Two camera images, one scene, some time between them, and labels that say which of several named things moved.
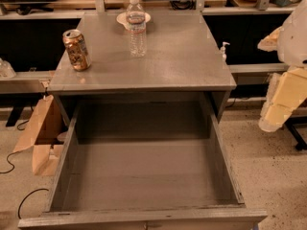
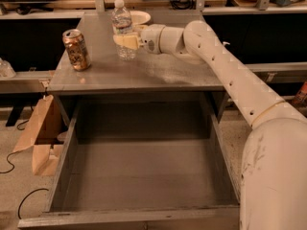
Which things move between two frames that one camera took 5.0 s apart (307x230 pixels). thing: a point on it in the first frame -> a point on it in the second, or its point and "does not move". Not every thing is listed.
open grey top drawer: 144,164 does not move
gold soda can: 77,49 does not move
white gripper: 294,42 -> 151,38
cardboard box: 42,133 does not move
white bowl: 122,18 -> 138,17
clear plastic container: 7,71 does not move
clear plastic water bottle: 136,28 -> 123,24
